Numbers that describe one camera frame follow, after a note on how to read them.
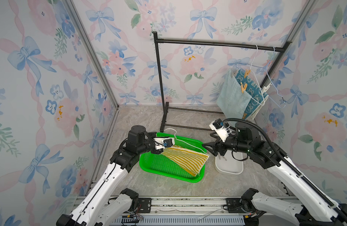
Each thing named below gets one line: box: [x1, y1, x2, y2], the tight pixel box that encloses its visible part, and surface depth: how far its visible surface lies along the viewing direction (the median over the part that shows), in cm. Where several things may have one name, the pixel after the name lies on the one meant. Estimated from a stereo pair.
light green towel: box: [216, 69, 252, 122], surface depth 87 cm
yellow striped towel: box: [160, 145, 210, 177], surface depth 81 cm
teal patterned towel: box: [235, 68, 269, 121], surface depth 86 cm
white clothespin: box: [261, 81, 273, 94], surface depth 76 cm
